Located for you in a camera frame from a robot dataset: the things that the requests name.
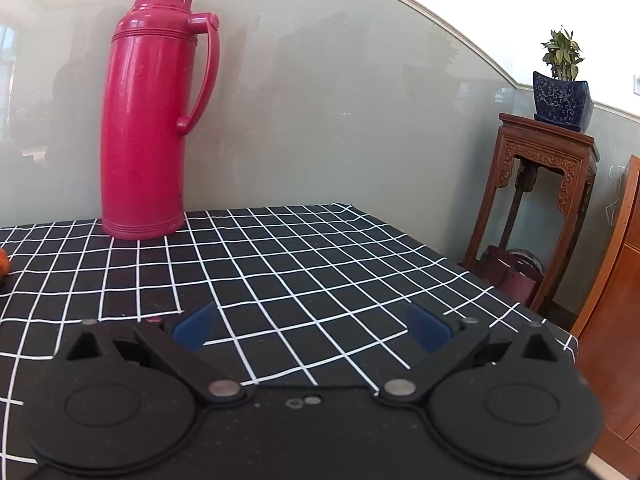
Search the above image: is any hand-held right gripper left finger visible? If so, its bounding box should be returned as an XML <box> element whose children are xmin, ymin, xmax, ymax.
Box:
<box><xmin>62</xmin><ymin>304</ymin><xmax>248</xmax><ymax>407</ymax></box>

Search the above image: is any dark red pot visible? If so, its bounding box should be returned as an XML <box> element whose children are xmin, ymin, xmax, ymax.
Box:
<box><xmin>478</xmin><ymin>245</ymin><xmax>546</xmax><ymax>307</ymax></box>

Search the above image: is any wooden cabinet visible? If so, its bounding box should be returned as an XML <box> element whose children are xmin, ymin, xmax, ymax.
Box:
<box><xmin>570</xmin><ymin>155</ymin><xmax>640</xmax><ymax>480</ymax></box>

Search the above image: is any carved wooden plant stand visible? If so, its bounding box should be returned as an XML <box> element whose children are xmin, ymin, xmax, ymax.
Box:
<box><xmin>462</xmin><ymin>112</ymin><xmax>601</xmax><ymax>314</ymax></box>

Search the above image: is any red thermos flask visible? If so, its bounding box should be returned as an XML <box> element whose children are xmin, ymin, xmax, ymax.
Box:
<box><xmin>100</xmin><ymin>0</ymin><xmax>221</xmax><ymax>242</ymax></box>

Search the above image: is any green potted plant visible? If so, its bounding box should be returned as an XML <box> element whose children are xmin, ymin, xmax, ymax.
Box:
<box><xmin>541</xmin><ymin>25</ymin><xmax>584</xmax><ymax>82</ymax></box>

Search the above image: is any blue patterned flower pot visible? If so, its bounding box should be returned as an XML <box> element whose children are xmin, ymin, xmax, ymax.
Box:
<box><xmin>531</xmin><ymin>70</ymin><xmax>596</xmax><ymax>135</ymax></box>

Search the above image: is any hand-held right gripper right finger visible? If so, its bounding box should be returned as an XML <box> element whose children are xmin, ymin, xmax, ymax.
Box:
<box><xmin>375</xmin><ymin>304</ymin><xmax>576</xmax><ymax>406</ymax></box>

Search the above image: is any white cable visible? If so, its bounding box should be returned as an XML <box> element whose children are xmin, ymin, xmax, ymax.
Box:
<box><xmin>602</xmin><ymin>165</ymin><xmax>632</xmax><ymax>227</ymax></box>

